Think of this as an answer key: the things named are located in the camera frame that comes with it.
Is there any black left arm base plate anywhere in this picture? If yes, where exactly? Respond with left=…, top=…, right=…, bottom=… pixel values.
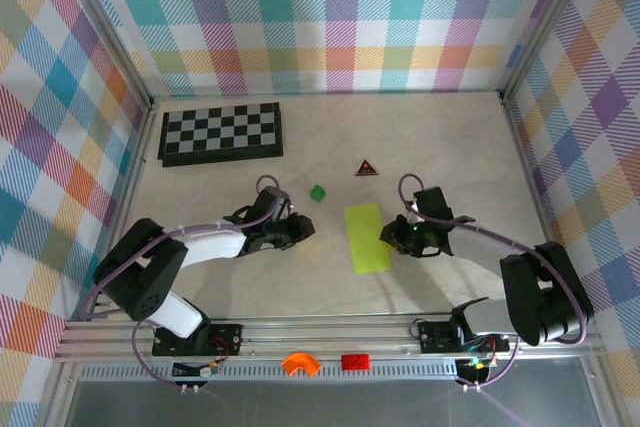
left=152, top=322, right=245, bottom=357

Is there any black and grey chessboard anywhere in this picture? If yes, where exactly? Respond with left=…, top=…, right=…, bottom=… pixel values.
left=157, top=101, right=285, bottom=169

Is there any aluminium frame post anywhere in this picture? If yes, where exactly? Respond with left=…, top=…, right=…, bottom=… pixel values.
left=498, top=0, right=599, bottom=101
left=49, top=0, right=156, bottom=108

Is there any orange curved plastic piece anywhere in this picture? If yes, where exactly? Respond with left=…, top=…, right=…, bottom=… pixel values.
left=280, top=351, right=323, bottom=378

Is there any small circuit board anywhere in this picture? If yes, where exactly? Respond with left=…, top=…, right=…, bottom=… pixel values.
left=172, top=359, right=221, bottom=379
left=457, top=356, right=494, bottom=383

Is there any grey metal panel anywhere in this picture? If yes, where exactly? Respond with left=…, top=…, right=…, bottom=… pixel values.
left=64, top=380, right=601, bottom=427

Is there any aluminium side rail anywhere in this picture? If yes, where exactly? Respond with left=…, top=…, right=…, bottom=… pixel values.
left=85, top=96, right=157, bottom=322
left=498, top=90, right=574, bottom=316

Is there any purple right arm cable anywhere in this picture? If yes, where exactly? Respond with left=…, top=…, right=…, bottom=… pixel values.
left=397, top=173, right=591, bottom=394

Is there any long aluminium base rail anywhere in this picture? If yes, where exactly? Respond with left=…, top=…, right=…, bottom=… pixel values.
left=54, top=315, right=609, bottom=364

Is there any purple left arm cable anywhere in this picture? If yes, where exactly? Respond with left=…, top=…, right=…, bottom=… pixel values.
left=74, top=174, right=296, bottom=394

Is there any red plastic block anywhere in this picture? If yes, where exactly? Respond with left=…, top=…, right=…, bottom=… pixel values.
left=340, top=353, right=372, bottom=372

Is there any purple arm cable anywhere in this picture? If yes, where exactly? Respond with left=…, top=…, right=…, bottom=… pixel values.
left=74, top=174, right=296, bottom=394
left=397, top=173, right=591, bottom=394

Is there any slotted grey cable duct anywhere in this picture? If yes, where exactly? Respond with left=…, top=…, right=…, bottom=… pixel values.
left=78, top=364, right=501, bottom=383

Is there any lime green paper sheet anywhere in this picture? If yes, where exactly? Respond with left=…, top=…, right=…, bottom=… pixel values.
left=343, top=202, right=394, bottom=276

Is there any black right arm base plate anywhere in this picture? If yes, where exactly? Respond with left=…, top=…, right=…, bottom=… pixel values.
left=417, top=319, right=511, bottom=354

